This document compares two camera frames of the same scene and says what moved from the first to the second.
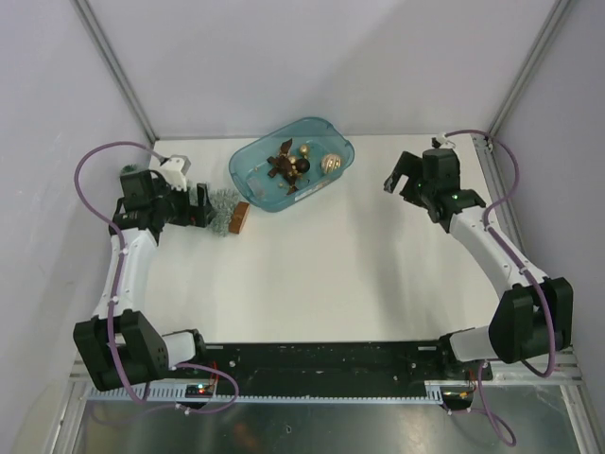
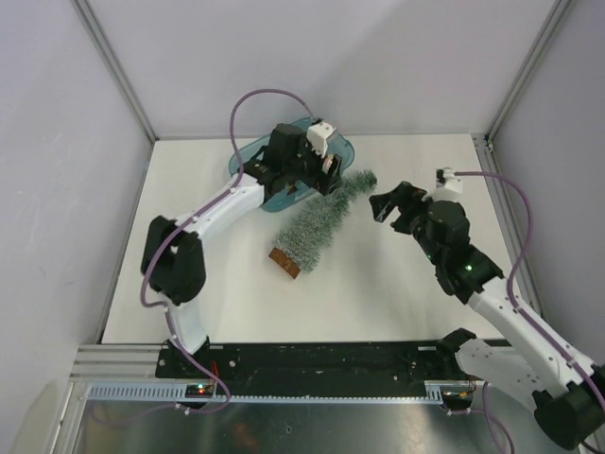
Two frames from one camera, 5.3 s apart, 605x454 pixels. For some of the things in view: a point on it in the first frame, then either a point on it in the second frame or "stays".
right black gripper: x=411 y=166 → x=409 y=201
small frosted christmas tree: x=228 y=213 → x=308 y=231
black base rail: x=340 y=370 stays
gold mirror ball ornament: x=331 y=163 stays
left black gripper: x=193 y=216 → x=329 y=183
